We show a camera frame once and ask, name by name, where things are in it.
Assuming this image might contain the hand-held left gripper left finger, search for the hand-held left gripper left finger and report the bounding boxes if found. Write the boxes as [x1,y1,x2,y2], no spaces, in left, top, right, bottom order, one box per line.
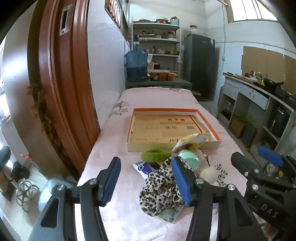
[28,157,122,241]

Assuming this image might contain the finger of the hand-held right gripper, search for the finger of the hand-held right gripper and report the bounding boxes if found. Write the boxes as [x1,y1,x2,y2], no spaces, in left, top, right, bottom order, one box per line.
[257,146,296,186]
[231,152,289,197]

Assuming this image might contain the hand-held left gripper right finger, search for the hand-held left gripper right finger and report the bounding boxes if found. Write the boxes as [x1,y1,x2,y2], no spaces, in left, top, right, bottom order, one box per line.
[171,156,266,241]

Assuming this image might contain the mint green puff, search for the mint green puff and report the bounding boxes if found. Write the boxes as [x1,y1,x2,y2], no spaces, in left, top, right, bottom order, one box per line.
[178,150,200,172]

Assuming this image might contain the leopard print cloth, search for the leopard print cloth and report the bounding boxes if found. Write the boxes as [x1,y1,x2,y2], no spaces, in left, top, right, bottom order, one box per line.
[139,158,185,217]

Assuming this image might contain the purple white packet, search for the purple white packet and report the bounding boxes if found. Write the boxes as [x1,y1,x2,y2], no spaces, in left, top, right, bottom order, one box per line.
[132,161,162,180]

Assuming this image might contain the green terry headband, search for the green terry headband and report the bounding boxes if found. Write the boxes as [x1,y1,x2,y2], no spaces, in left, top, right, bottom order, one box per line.
[142,149,171,163]

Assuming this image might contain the yellow white packet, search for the yellow white packet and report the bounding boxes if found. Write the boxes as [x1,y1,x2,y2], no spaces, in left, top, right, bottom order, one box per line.
[170,133,212,153]

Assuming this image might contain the orange rimmed cardboard box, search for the orange rimmed cardboard box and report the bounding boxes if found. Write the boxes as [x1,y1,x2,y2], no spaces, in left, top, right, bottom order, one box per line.
[126,108,221,152]

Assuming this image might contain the dark green pot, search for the dark green pot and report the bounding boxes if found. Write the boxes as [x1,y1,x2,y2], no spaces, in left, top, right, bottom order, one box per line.
[267,107,290,138]

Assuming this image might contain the wooden planter box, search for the wooden planter box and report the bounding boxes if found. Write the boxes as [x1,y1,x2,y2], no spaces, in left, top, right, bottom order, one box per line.
[231,117,247,138]

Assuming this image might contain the black gas stove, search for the black gas stove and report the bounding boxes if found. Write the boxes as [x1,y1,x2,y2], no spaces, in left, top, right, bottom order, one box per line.
[275,88,296,103]

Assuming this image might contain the grey kitchen counter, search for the grey kitchen counter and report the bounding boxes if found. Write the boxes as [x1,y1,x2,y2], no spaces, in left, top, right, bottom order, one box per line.
[217,73,296,167]

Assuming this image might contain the black wok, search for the black wok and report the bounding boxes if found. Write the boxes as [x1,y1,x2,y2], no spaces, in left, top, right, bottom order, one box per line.
[263,77,285,90]

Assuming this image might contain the black dumbbells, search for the black dumbbells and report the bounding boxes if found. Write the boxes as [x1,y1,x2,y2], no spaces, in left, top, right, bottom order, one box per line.
[11,161,30,180]

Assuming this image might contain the dried hanging plant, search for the dried hanging plant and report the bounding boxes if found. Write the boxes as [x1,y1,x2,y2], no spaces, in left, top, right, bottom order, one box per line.
[26,83,70,160]

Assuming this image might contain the green table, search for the green table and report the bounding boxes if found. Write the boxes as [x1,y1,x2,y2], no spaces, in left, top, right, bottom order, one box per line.
[125,77,192,91]

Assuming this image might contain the row of amber jars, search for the row of amber jars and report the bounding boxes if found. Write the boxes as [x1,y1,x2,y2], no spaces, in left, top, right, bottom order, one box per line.
[148,70,178,81]

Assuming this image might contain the dark grey refrigerator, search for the dark grey refrigerator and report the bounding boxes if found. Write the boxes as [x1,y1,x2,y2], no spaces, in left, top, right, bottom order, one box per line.
[183,34,215,100]

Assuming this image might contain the blue water jug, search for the blue water jug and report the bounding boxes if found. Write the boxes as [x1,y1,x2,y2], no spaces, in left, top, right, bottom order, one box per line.
[125,42,148,82]

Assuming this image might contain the grey metal shelf rack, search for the grey metal shelf rack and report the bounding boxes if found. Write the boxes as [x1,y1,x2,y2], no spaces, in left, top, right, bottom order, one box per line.
[132,20,182,80]

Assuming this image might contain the window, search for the window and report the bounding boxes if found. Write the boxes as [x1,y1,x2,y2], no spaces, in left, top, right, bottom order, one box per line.
[228,0,278,24]

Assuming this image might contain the metal door strike plate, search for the metal door strike plate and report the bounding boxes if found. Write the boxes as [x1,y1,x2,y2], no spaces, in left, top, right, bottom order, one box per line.
[60,6,72,36]

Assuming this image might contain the wire stand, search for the wire stand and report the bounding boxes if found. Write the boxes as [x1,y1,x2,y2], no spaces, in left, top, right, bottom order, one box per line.
[16,181,40,207]

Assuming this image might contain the cardboard sheets on wall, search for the cardboard sheets on wall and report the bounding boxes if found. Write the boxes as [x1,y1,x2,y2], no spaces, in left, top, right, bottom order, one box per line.
[241,46,296,91]

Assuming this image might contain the brown wooden door frame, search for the brown wooden door frame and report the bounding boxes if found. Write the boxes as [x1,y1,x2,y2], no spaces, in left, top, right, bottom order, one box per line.
[27,0,101,173]

